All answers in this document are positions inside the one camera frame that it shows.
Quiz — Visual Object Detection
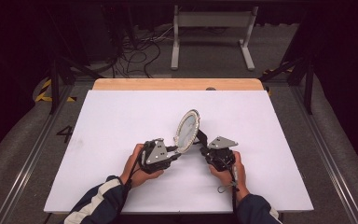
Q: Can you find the white metal frame stand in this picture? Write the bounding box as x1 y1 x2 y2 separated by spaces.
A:
170 5 260 72

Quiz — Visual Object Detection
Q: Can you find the yellow and black floor tape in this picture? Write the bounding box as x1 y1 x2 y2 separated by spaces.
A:
261 63 294 97
34 78 77 104

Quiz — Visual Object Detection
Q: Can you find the person's right hand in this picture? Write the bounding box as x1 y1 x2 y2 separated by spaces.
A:
207 150 251 203

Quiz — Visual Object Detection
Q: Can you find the person's left hand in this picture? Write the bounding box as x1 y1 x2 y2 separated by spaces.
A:
118 143 165 189

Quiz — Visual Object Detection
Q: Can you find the tangle of black floor cables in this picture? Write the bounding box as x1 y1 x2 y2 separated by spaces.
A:
111 26 175 79

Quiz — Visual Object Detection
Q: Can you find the black metal stand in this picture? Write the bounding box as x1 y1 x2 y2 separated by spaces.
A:
260 55 315 116
47 55 104 115

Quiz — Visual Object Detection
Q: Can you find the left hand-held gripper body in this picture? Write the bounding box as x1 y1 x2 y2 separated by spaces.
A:
139 138 173 175

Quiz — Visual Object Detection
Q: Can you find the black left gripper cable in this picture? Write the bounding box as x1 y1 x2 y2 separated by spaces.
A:
114 148 147 223

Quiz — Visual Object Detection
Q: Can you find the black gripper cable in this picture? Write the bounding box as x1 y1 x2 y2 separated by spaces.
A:
216 157 241 214
114 148 147 223

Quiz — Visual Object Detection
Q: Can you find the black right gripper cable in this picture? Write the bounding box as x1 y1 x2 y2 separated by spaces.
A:
216 157 241 214

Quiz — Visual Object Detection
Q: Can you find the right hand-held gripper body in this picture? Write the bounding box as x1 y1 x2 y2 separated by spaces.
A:
204 135 240 173

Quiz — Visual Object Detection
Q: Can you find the wooden table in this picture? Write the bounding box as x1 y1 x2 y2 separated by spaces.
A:
91 77 265 91

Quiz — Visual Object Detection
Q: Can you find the white board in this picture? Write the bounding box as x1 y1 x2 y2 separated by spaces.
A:
43 90 314 216

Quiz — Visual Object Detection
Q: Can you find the aluminium floor rail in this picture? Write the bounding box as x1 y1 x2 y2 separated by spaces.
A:
291 84 358 224
0 83 76 224

